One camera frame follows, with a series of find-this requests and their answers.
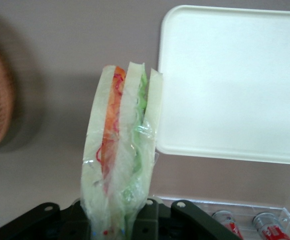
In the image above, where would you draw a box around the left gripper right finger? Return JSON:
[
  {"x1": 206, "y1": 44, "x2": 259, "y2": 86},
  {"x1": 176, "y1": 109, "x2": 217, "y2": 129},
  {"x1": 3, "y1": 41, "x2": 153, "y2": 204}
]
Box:
[{"x1": 131, "y1": 196, "x2": 161, "y2": 240}]

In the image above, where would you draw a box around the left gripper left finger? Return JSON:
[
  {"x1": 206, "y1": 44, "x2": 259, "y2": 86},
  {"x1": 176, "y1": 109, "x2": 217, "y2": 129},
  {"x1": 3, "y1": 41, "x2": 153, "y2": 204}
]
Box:
[{"x1": 47, "y1": 199, "x2": 94, "y2": 240}]

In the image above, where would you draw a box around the triangle sandwich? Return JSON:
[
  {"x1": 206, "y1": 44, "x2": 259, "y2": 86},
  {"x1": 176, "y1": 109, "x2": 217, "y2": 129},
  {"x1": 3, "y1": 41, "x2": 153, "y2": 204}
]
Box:
[{"x1": 80, "y1": 60, "x2": 164, "y2": 240}]

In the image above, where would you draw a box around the beige plastic tray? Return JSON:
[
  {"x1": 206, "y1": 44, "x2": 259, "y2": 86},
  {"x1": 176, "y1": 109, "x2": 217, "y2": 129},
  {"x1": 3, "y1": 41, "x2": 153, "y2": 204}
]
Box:
[{"x1": 156, "y1": 4, "x2": 290, "y2": 167}]

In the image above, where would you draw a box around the red cola bottle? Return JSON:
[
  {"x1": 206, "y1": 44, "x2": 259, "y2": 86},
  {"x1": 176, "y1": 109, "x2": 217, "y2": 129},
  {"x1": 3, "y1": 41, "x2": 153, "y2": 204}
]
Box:
[
  {"x1": 211, "y1": 210, "x2": 246, "y2": 240},
  {"x1": 253, "y1": 211, "x2": 290, "y2": 240}
]

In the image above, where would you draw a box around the clear acrylic bottle rack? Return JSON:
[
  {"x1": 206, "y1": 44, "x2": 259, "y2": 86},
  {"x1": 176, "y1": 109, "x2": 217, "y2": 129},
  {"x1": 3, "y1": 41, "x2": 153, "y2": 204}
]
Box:
[{"x1": 154, "y1": 195, "x2": 290, "y2": 240}]

